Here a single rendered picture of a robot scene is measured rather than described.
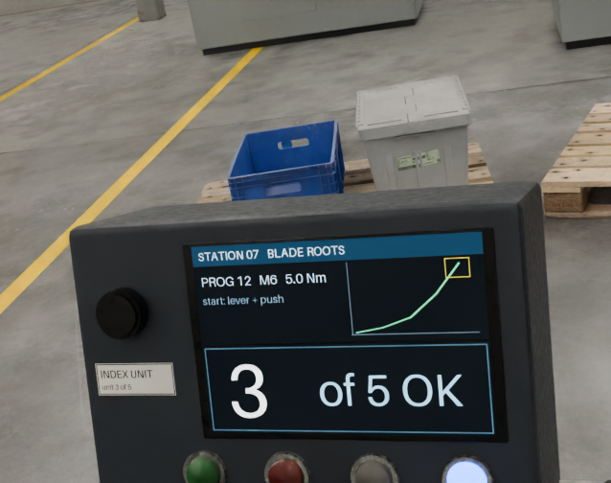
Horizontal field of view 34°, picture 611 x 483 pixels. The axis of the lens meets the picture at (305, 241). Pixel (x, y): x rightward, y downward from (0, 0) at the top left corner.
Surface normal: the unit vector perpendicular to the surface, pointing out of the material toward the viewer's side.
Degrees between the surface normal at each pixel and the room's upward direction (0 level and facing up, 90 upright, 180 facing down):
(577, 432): 0
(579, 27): 90
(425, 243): 75
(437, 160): 95
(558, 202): 91
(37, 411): 0
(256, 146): 90
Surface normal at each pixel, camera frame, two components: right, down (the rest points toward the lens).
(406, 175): -0.04, 0.46
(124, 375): -0.32, 0.15
